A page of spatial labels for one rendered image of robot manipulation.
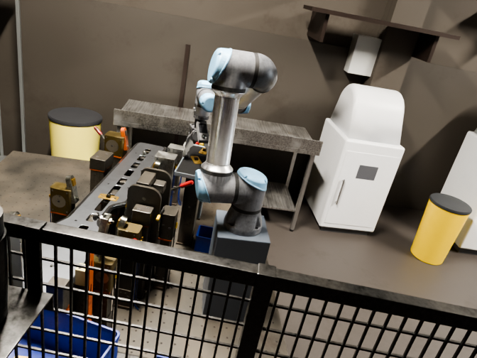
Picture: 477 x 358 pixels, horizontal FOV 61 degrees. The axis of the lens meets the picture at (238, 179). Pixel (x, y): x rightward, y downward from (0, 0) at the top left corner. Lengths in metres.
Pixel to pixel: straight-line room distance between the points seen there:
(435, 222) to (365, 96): 1.26
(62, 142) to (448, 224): 3.36
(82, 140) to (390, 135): 2.65
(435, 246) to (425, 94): 1.54
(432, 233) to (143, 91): 2.96
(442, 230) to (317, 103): 1.65
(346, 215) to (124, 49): 2.56
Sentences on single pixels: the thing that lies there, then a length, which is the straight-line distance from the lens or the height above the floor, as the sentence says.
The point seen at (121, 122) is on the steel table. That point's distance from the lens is 3.35.
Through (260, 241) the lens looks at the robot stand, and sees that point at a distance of 1.53.
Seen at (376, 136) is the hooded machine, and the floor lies 0.99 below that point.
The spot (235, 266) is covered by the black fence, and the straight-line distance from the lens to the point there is 0.63.
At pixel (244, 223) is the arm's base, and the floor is 1.15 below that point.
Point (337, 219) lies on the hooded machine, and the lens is 3.91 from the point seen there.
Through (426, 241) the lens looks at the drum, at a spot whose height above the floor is 0.20.
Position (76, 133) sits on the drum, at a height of 0.59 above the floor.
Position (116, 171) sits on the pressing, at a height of 1.00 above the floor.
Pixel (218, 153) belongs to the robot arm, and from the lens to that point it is 1.40.
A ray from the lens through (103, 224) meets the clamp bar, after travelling 1.33.
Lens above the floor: 1.92
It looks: 25 degrees down
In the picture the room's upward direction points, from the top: 11 degrees clockwise
